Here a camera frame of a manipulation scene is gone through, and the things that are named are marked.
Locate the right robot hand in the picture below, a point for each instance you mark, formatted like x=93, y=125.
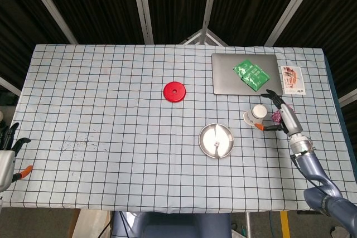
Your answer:
x=291, y=122

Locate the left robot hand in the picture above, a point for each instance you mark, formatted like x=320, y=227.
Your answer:
x=5, y=165

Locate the white paper cup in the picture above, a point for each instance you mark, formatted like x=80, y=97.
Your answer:
x=258, y=111

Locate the round stainless steel plate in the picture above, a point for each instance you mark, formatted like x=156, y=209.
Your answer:
x=207, y=140

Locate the purple patterned packet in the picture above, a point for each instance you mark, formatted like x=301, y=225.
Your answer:
x=276, y=116

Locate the white picture card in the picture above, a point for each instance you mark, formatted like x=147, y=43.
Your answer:
x=291, y=79

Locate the green foil packet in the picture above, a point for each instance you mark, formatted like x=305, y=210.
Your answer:
x=259, y=79
x=241, y=68

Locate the grey closed laptop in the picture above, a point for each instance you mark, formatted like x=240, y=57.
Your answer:
x=223, y=76

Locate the brown cardboard box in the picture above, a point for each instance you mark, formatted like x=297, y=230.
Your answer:
x=89, y=224

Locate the metal table leg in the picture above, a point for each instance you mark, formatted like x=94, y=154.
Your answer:
x=247, y=225

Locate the blue checked tablecloth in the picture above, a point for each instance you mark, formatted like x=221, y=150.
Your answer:
x=111, y=123

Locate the red round disc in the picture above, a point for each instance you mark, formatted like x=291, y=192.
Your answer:
x=180, y=96

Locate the blue grey robot torso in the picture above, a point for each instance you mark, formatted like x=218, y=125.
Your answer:
x=173, y=227

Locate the black pleated curtain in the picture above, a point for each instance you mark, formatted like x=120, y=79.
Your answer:
x=97, y=4

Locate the white frame rail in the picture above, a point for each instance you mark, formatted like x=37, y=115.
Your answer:
x=348, y=97
x=9, y=85

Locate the white frame post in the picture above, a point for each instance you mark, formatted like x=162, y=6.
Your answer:
x=142, y=6
x=209, y=1
x=293, y=6
x=50, y=6

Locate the white triangular frame brace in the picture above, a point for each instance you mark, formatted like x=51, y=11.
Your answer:
x=203, y=37

